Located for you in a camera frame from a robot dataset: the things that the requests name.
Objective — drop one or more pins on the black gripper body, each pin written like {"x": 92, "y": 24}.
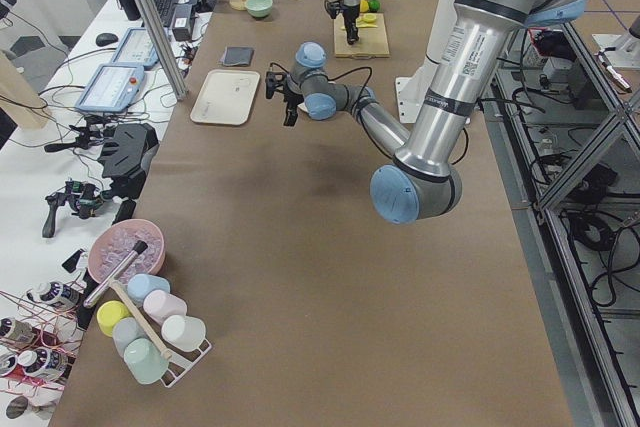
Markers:
{"x": 289, "y": 98}
{"x": 351, "y": 13}

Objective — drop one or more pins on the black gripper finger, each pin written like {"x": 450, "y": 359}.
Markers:
{"x": 291, "y": 117}
{"x": 352, "y": 35}

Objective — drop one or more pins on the cream rabbit tray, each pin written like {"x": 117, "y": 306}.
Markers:
{"x": 226, "y": 97}

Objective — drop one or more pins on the yellow plastic knife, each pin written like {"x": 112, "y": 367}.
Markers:
{"x": 362, "y": 26}

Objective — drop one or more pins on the wooden cutting board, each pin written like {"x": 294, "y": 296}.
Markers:
{"x": 372, "y": 43}

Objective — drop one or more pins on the green lime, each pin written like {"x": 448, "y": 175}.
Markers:
{"x": 374, "y": 5}

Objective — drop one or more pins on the grey folded cloth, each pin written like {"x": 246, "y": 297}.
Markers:
{"x": 237, "y": 56}

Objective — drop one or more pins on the mint green bowl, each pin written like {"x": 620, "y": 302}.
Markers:
{"x": 259, "y": 9}

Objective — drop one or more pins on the blue teach pendant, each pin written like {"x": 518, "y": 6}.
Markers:
{"x": 111, "y": 89}
{"x": 137, "y": 47}

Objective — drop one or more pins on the metal pestle black tip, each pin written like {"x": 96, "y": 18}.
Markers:
{"x": 95, "y": 294}

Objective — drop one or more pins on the pink bowl with ice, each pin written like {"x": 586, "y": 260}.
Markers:
{"x": 112, "y": 246}

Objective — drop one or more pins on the white cup rack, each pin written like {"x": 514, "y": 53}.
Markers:
{"x": 156, "y": 338}

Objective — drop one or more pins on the aluminium frame post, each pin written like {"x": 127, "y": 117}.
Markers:
{"x": 163, "y": 47}

